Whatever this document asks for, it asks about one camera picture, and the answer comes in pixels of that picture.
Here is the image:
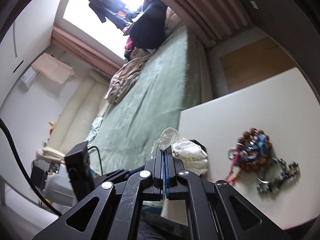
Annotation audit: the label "white pouch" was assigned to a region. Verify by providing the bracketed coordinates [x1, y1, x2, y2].
[151, 127, 208, 176]

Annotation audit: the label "red string tassel bracelet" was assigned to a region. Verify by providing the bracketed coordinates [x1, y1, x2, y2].
[224, 152, 245, 184]

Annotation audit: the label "silver ball chain bracelet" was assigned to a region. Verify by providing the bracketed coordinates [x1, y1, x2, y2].
[227, 147, 245, 160]

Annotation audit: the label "brown rudraksha bead bracelet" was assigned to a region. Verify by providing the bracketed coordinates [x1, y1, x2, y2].
[236, 127, 273, 173]

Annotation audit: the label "silver bangle ring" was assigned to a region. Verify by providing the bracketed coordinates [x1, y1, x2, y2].
[257, 157, 284, 183]

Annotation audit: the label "grey green bead bracelet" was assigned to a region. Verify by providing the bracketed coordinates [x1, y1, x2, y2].
[257, 158, 300, 194]

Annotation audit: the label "black jewelry box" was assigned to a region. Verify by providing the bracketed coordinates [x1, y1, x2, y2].
[191, 139, 207, 153]

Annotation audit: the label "cream padded headboard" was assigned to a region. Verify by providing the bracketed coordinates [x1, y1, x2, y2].
[42, 71, 110, 159]

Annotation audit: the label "green bed blanket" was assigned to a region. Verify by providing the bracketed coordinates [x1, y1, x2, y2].
[90, 26, 213, 174]

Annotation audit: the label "beige crumpled blanket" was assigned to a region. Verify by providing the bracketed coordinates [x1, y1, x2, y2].
[105, 55, 151, 105]

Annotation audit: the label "pink curtain left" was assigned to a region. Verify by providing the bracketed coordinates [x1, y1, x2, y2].
[51, 25, 122, 77]

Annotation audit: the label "pink curtain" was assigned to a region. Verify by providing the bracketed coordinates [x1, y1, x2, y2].
[161, 0, 251, 47]
[51, 25, 122, 77]

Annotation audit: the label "dark clothes pile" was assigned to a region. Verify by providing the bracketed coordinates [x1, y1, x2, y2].
[125, 0, 168, 50]

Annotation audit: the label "white leather side table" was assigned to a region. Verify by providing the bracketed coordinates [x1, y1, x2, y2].
[178, 68, 319, 229]

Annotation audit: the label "flat cardboard on floor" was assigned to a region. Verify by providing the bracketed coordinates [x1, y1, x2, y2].
[220, 37, 296, 93]

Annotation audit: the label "pink curtain right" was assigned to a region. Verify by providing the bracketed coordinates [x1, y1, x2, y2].
[161, 0, 251, 47]

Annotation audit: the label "hanging dark clothes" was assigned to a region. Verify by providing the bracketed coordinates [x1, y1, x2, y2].
[89, 0, 140, 31]

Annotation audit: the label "black cable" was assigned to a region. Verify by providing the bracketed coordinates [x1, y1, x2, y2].
[0, 117, 63, 217]

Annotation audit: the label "wall air conditioner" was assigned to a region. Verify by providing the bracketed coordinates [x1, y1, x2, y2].
[21, 66, 40, 90]

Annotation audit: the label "beige cloth on wall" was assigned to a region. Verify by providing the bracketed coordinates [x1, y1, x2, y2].
[31, 53, 75, 85]

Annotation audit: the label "white wall outlet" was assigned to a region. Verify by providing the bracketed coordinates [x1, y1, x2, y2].
[250, 1, 259, 10]

